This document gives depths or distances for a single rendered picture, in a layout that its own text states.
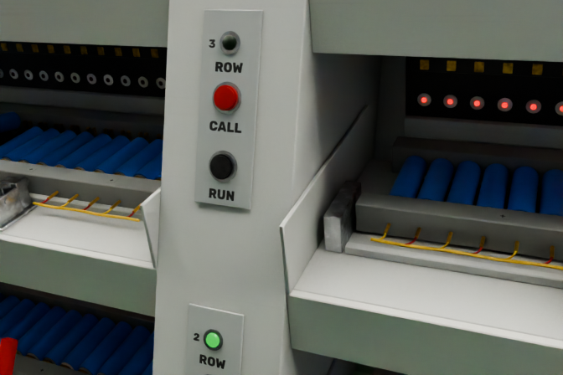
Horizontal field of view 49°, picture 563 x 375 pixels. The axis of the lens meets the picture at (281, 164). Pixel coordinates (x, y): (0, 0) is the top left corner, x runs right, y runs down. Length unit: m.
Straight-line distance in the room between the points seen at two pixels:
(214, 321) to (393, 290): 0.12
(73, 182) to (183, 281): 0.15
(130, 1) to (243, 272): 0.20
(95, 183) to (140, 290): 0.10
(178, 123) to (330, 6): 0.12
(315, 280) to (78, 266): 0.18
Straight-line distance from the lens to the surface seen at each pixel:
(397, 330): 0.38
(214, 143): 0.40
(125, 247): 0.47
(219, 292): 0.41
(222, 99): 0.39
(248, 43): 0.39
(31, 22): 0.51
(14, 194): 0.54
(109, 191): 0.50
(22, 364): 0.64
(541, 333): 0.38
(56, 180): 0.54
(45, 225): 0.52
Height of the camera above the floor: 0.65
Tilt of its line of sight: 6 degrees down
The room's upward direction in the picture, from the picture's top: 4 degrees clockwise
